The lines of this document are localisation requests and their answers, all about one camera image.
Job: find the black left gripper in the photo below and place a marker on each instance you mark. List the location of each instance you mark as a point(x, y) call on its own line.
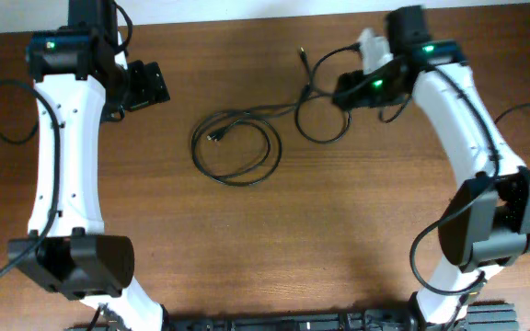
point(152, 86)

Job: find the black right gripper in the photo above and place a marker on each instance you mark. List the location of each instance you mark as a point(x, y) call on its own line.
point(351, 87)

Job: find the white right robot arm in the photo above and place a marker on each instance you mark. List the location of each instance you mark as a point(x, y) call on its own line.
point(486, 226)

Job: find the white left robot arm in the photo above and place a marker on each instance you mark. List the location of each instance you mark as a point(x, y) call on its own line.
point(82, 78)

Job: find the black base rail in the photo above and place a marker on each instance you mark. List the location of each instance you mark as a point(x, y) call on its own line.
point(292, 322)

